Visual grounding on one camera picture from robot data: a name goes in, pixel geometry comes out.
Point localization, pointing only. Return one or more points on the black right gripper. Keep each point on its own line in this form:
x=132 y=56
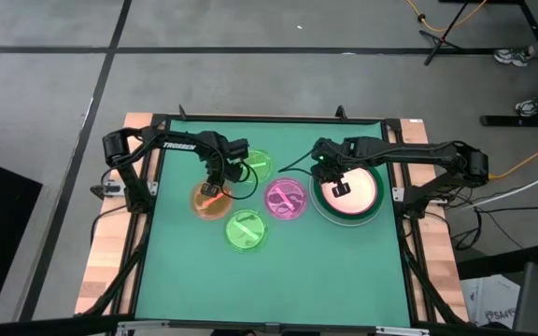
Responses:
x=332 y=158

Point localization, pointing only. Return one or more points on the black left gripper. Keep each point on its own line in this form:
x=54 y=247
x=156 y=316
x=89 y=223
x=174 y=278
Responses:
x=227 y=172

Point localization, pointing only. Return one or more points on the cream plastic plate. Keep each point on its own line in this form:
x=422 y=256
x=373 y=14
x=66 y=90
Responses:
x=360 y=196

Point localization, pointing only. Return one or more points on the clear orange plastic plate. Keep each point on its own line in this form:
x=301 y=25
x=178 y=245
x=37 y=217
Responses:
x=217 y=208

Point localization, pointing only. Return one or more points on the large dark green plate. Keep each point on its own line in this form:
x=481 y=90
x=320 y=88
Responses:
x=381 y=191

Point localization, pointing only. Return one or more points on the clear green plastic plate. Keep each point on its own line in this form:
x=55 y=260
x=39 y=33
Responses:
x=245 y=231
x=262 y=168

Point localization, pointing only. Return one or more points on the clear pink plastic plate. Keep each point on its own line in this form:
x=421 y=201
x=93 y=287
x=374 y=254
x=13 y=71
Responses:
x=285 y=198

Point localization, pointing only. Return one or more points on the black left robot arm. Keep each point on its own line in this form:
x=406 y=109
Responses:
x=180 y=145

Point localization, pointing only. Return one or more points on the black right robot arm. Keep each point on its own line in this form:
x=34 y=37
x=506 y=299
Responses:
x=414 y=150

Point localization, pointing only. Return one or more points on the green table mat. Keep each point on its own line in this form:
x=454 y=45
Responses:
x=203 y=280

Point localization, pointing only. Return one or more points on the small silver box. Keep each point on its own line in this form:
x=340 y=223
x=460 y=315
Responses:
x=110 y=189

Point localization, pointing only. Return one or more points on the black tripod stand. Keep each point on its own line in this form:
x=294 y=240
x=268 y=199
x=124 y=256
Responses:
x=439 y=42

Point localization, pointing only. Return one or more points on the white cardboard box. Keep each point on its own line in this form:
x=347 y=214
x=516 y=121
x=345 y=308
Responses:
x=488 y=298

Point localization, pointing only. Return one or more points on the black desk legs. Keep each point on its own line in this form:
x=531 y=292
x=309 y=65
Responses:
x=521 y=120

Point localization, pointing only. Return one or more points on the person's shoe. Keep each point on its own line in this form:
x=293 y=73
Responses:
x=534 y=105
x=512 y=56

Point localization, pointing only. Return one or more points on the black table frame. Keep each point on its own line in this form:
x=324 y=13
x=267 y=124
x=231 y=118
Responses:
x=250 y=117

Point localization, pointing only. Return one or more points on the black camera rig bar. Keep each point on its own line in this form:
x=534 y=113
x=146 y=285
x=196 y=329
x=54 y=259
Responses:
x=269 y=329

